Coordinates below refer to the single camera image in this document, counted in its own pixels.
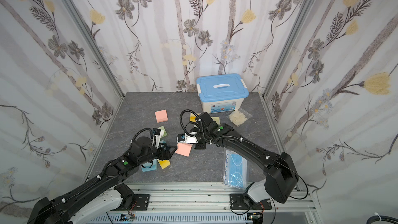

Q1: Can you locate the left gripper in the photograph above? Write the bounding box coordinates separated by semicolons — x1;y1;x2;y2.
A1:
137;141;178;167

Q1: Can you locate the torn yellow memo page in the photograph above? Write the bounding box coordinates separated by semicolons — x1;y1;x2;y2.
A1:
212;117;220;125

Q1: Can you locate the yellow memo pad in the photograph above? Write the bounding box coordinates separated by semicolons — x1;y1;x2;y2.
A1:
190;113;197;122
157;159;171;170

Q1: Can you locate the green memo pad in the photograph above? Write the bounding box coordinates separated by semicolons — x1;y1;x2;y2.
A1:
159;126;167;138

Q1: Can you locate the pink memo pad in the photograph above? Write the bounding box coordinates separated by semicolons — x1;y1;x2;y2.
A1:
175;143;192;157
155;110;168;123

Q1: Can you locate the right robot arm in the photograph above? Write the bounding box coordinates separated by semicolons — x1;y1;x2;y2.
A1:
195;112;300;203

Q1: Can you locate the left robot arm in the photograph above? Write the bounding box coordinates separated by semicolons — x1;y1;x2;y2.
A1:
28;136;177;224

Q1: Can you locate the blue memo pad near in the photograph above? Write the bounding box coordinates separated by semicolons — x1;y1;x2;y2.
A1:
141;160;157;172

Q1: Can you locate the white storage box blue lid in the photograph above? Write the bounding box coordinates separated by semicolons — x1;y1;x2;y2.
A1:
197;74;249;114

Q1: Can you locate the bag of blue face masks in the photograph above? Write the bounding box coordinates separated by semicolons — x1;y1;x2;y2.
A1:
223;150;248;189

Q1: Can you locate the small circuit board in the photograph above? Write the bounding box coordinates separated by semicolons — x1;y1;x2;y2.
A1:
119;214;136;222

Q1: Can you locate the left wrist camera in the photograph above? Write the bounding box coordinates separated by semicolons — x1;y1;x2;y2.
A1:
152;128;161;149

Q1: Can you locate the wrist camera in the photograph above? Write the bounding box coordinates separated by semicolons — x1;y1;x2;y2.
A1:
152;128;161;149
177;133;198;144

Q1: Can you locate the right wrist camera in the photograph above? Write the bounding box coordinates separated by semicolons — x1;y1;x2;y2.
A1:
177;133;198;144

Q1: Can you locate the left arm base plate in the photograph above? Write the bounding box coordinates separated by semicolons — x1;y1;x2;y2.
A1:
120;194;151;212

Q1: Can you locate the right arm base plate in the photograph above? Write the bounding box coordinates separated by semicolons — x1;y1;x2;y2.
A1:
229;194;273;211

